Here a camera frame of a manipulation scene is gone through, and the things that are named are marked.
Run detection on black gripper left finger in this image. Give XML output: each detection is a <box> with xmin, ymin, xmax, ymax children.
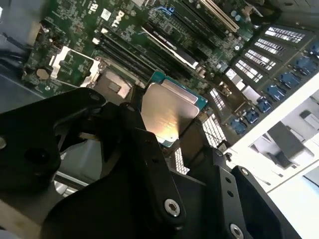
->
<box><xmin>0</xmin><ymin>86</ymin><xmax>187</xmax><ymax>230</ymax></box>

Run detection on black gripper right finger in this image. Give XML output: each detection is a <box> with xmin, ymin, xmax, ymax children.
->
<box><xmin>179</xmin><ymin>119</ymin><xmax>302</xmax><ymax>239</ymax></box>

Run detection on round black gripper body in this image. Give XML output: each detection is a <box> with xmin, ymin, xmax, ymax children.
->
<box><xmin>41</xmin><ymin>170</ymin><xmax>225</xmax><ymax>239</ymax></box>

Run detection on silver CPU with green edge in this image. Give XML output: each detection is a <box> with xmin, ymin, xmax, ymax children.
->
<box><xmin>141</xmin><ymin>71</ymin><xmax>209</xmax><ymax>145</ymax></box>

